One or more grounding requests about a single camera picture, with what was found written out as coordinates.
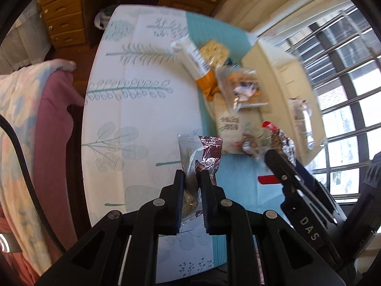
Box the white red-edged snack packet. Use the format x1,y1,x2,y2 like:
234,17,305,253
289,99,315,152

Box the brown chocolate candy wrapper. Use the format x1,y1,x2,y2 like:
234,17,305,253
178,134,223,225

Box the orange cookie tray pack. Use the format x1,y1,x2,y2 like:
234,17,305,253
214,65,269,114

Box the white orange snack bar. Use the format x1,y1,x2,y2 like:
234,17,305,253
170,36,218,101

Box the mixed nuts clear bag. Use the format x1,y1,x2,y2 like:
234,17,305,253
241,121,296,165

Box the beige pastry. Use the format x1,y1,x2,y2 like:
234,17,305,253
210,93,262,154

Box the pink cloth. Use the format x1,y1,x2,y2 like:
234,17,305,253
0,209,39,285

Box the white plastic storage bin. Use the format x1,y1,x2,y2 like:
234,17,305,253
241,40,327,166

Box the metal window security grille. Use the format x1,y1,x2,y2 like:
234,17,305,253
277,5,380,205

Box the cream floral curtain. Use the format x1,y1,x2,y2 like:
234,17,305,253
212,0,353,43

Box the white lace covered cabinet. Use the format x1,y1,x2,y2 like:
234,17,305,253
1,0,52,74

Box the plastic bag under desk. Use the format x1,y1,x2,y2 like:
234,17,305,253
94,5,118,30

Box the black cable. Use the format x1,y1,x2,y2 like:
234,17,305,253
0,114,67,255

